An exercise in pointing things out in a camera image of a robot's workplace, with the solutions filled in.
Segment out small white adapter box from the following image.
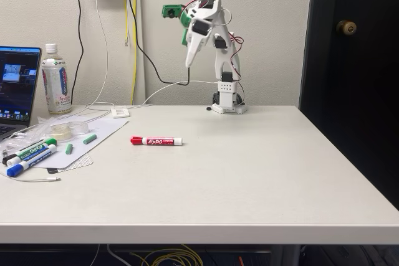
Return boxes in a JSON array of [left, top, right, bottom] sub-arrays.
[[110, 106, 130, 119]]

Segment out brass door knob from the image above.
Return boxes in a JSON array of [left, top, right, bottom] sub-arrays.
[[335, 19, 358, 36]]

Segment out grey table leg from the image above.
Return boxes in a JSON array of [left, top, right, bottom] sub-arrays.
[[270, 244, 302, 266]]

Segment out tape roll in clear case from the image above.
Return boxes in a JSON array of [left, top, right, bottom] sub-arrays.
[[49, 121, 90, 141]]

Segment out green camera mount with board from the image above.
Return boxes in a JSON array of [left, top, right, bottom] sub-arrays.
[[161, 4, 191, 46]]

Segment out white cable with connector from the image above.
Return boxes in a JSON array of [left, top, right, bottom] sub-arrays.
[[0, 171, 62, 184]]

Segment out clear plastic bags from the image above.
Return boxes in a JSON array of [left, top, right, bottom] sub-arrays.
[[0, 116, 59, 158]]

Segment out red and black wire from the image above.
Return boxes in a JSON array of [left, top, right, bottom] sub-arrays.
[[229, 31, 245, 82]]

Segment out black camera cable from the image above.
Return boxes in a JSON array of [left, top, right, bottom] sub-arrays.
[[123, 0, 192, 87]]

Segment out long yellow cable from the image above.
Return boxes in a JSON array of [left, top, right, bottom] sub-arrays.
[[130, 0, 139, 107]]

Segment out yellow cable bundle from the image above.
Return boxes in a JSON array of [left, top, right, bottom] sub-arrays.
[[130, 244, 204, 266]]

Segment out open laptop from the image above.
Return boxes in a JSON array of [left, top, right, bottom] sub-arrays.
[[0, 45, 42, 141]]

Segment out blue Expo marker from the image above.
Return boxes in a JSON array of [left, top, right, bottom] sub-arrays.
[[6, 144, 59, 178]]

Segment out red Expo marker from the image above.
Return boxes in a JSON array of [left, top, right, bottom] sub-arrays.
[[130, 136, 183, 147]]

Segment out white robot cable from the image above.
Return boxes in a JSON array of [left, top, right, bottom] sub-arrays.
[[129, 80, 219, 110]]

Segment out plastic tea bottle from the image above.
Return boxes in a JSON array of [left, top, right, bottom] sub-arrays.
[[41, 43, 73, 115]]

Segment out white paper sheet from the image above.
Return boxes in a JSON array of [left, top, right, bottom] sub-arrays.
[[29, 112, 130, 170]]

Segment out white mesh mat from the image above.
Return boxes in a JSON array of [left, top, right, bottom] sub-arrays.
[[46, 153, 94, 173]]

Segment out dark door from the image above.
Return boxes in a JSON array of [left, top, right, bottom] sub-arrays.
[[298, 0, 399, 211]]

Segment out green Expo marker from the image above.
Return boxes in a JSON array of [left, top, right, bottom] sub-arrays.
[[14, 136, 58, 160]]

